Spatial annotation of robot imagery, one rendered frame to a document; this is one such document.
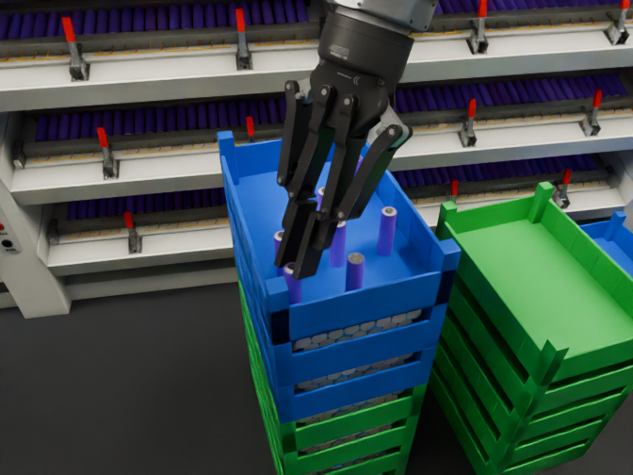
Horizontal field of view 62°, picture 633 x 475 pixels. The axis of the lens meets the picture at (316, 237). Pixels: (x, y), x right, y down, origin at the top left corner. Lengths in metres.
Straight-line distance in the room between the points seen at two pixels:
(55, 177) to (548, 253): 0.89
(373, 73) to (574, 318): 0.54
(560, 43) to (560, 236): 0.36
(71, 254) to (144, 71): 0.45
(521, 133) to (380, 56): 0.78
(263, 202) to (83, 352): 0.65
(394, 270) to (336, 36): 0.29
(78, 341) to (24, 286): 0.16
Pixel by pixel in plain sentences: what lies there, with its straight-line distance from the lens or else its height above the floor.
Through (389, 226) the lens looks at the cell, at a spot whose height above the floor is 0.53.
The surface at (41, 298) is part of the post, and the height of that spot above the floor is 0.06.
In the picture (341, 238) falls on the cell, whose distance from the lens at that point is 0.59.
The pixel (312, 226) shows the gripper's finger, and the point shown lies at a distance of 0.48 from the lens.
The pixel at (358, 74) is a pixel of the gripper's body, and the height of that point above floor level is 0.73.
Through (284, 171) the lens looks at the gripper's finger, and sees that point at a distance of 0.50.
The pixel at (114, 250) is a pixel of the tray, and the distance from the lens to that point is 1.19.
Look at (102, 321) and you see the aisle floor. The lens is 1.28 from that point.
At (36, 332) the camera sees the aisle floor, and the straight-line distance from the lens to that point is 1.32.
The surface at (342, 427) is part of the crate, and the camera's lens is 0.74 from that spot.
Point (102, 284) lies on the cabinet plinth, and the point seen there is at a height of 0.04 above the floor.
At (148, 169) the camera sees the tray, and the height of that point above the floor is 0.35.
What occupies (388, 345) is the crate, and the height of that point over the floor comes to 0.43.
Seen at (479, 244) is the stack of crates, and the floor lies 0.32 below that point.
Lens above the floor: 0.92
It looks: 42 degrees down
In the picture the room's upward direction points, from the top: straight up
